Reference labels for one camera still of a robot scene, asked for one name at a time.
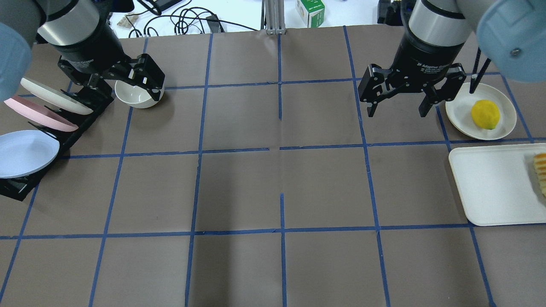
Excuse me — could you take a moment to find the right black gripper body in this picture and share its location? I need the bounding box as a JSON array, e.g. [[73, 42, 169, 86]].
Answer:
[[386, 30, 464, 93]]

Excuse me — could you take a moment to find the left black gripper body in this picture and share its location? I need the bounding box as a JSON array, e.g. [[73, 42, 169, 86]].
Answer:
[[45, 18, 131, 84]]

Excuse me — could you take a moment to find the white ceramic bowl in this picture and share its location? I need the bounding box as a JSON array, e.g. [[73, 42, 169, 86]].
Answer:
[[114, 81, 158, 109]]

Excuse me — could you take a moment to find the yellow lemon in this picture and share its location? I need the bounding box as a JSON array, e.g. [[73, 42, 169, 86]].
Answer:
[[470, 99, 500, 130]]

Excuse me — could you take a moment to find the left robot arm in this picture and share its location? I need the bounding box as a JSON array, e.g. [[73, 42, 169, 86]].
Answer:
[[0, 0, 165, 101]]

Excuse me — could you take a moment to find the black dish rack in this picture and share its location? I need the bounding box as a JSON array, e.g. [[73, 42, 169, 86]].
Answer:
[[1, 78, 113, 201]]

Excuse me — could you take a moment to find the cream round plate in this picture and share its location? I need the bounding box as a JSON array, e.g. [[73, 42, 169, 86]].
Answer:
[[445, 82, 517, 140]]

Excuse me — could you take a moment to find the pink plate in rack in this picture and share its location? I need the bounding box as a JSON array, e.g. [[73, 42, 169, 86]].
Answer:
[[4, 96, 78, 132]]

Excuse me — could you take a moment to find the black power adapter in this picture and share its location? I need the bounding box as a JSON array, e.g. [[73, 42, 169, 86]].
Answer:
[[206, 14, 226, 33]]

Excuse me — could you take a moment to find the green white carton box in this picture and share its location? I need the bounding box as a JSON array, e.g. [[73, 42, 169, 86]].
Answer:
[[296, 0, 325, 28]]

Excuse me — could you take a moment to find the light blue plate in rack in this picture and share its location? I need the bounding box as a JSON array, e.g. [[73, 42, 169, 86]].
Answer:
[[0, 130, 60, 179]]

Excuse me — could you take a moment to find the white rectangular tray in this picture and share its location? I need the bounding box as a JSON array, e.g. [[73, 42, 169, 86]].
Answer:
[[448, 144, 546, 226]]

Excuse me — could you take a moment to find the sliced yellow pineapple toy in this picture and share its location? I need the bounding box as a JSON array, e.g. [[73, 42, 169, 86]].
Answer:
[[534, 152, 546, 197]]

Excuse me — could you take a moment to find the aluminium frame post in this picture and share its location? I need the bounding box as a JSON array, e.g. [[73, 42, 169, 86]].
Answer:
[[261, 0, 285, 35]]

